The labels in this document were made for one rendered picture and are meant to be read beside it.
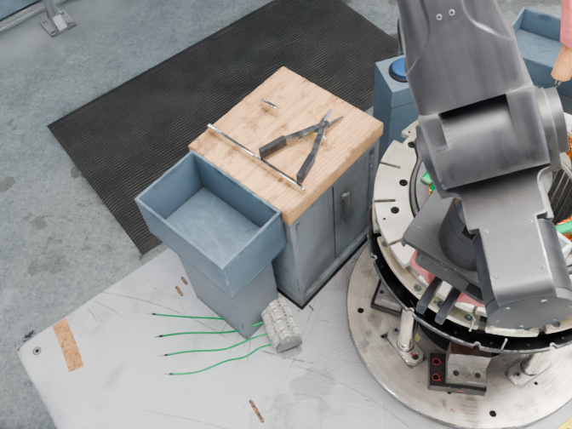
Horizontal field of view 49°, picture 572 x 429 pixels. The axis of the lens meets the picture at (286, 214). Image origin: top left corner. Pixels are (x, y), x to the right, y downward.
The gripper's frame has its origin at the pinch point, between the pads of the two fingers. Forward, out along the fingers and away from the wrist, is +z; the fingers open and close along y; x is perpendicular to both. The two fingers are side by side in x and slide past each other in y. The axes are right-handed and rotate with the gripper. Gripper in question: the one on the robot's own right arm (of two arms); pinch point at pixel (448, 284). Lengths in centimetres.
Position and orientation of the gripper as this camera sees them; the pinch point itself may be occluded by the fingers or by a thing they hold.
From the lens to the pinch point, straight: 63.2
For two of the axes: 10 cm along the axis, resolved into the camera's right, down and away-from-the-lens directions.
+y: 8.1, 5.0, -2.9
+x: 5.8, -7.0, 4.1
